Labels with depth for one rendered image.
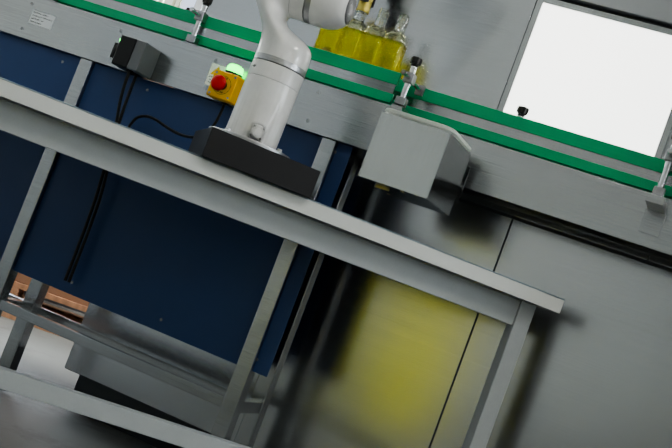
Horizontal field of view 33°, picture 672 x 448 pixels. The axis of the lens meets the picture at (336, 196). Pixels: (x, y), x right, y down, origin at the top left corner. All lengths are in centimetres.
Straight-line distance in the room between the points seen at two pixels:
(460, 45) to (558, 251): 61
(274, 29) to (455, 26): 73
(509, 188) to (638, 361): 53
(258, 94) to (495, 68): 79
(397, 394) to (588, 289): 55
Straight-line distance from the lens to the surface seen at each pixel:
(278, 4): 249
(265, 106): 242
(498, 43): 300
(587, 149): 272
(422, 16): 307
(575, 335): 286
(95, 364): 328
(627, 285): 286
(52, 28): 319
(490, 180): 272
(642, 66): 294
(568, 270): 287
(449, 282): 255
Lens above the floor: 61
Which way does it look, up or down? 4 degrees up
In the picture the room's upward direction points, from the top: 21 degrees clockwise
